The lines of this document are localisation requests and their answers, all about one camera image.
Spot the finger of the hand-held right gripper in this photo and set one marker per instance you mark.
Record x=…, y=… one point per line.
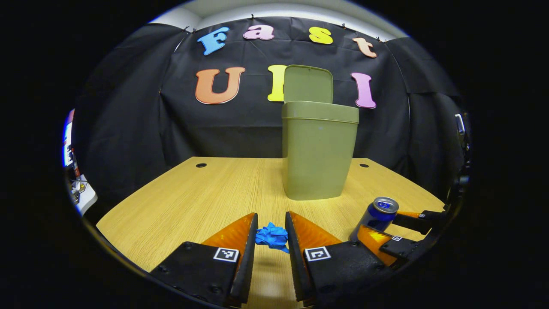
x=414, y=222
x=399, y=246

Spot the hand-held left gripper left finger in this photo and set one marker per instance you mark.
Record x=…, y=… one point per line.
x=248, y=266

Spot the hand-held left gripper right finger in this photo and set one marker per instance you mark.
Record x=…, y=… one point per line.
x=295, y=266

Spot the blue pop can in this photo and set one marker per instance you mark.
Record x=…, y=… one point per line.
x=377, y=216

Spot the blue paper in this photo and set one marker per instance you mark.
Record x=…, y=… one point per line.
x=272, y=236

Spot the green desktop garbage bin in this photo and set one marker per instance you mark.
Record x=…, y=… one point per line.
x=317, y=159

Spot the dark metal stand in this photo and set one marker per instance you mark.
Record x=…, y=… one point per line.
x=460, y=123

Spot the black backdrop cloth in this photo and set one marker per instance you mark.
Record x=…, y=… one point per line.
x=240, y=137

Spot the white side table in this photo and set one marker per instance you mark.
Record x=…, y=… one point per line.
x=89, y=199

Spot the computer monitor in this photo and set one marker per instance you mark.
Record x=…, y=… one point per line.
x=67, y=150

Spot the row of small cloth clips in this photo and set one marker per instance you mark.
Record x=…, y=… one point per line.
x=252, y=17

